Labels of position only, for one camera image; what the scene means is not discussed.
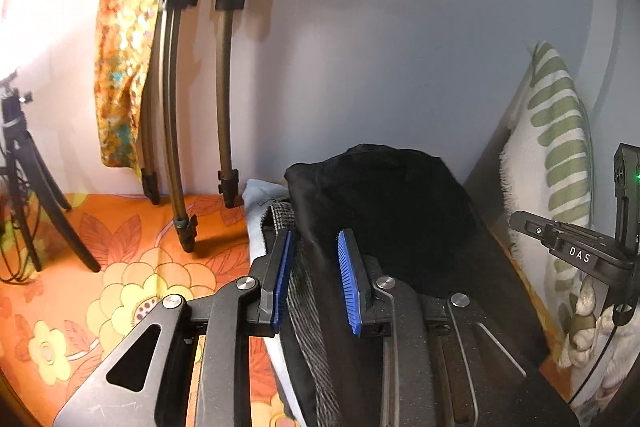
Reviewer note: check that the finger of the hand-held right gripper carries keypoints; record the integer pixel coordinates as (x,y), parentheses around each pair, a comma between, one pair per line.
(530,224)

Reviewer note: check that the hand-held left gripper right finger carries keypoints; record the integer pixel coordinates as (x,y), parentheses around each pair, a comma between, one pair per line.
(349,287)

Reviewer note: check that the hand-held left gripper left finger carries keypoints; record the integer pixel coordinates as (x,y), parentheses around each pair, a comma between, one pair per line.
(280,287)

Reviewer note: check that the grey houndstooth pants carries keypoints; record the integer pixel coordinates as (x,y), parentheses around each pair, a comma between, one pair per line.
(312,322)

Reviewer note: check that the black pants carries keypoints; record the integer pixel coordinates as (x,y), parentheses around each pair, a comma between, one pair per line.
(400,207)

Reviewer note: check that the green striped white pillow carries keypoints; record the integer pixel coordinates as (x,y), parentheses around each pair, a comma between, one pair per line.
(555,157)

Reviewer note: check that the light blue folded cloth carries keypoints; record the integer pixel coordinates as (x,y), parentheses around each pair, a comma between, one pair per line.
(257,207)

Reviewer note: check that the orange floral bedspread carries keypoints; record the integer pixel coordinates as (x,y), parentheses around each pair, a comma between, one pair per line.
(125,267)

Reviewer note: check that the white fluffy blanket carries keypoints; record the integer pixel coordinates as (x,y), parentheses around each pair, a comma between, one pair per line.
(612,367)

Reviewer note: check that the orange patterned scarf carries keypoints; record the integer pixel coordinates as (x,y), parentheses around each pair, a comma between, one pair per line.
(125,57)

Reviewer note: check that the small black tripod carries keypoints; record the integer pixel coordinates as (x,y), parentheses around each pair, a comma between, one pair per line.
(30,162)

